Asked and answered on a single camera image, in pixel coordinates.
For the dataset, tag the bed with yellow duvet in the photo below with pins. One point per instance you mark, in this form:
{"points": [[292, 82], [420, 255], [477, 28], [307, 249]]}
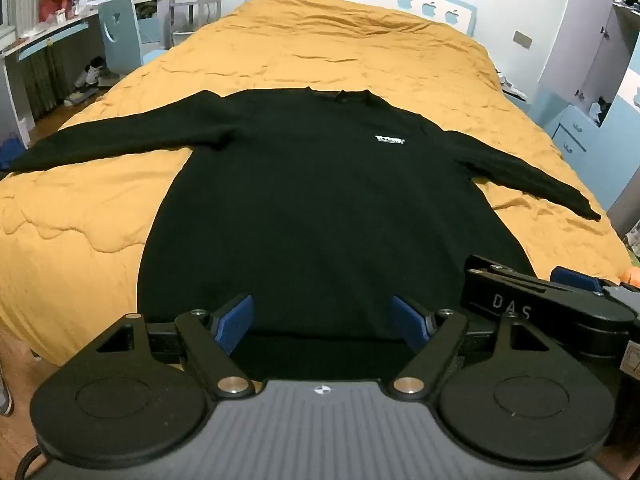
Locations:
{"points": [[350, 50]]}

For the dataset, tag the white sneaker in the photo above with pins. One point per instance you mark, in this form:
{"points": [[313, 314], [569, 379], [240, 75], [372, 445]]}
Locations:
{"points": [[80, 96], [92, 72]]}

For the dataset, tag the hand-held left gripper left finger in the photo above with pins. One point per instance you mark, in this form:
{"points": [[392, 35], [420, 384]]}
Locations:
{"points": [[235, 322]]}

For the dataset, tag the wall switch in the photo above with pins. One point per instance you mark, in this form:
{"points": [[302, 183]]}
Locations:
{"points": [[522, 40]]}

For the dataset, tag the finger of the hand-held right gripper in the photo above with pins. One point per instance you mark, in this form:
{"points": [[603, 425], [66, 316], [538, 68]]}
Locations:
{"points": [[575, 278], [510, 272]]}

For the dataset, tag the white and blue desk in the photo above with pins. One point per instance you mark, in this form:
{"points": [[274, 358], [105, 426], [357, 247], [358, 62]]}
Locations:
{"points": [[55, 32]]}

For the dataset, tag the blue chair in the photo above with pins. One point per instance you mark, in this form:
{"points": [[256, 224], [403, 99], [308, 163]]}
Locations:
{"points": [[122, 35]]}

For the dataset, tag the dark desk curtain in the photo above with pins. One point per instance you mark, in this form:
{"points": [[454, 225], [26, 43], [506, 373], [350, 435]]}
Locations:
{"points": [[45, 80]]}

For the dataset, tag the red bag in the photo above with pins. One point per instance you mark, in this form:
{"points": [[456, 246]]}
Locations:
{"points": [[56, 0]]}

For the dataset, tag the blue bag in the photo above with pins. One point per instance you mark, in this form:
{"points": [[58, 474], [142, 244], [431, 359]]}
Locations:
{"points": [[10, 152]]}

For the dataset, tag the blue nightstand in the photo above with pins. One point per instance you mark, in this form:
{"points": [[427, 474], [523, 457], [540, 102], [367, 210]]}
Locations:
{"points": [[575, 132]]}

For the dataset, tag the orange object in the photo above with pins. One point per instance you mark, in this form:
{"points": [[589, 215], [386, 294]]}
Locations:
{"points": [[631, 279]]}

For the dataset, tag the white plastic bag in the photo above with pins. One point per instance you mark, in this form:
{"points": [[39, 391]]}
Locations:
{"points": [[90, 1]]}

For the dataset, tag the white wardrobe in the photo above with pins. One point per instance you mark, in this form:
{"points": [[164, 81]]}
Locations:
{"points": [[585, 25]]}

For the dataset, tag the grey rolling cart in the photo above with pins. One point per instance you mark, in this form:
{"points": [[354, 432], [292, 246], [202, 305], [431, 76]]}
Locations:
{"points": [[195, 10]]}

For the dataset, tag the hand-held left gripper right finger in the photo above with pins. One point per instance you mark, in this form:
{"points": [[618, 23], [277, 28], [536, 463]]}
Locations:
{"points": [[410, 321]]}

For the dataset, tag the black sweater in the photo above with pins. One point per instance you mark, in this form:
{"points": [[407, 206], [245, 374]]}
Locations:
{"points": [[320, 210]]}

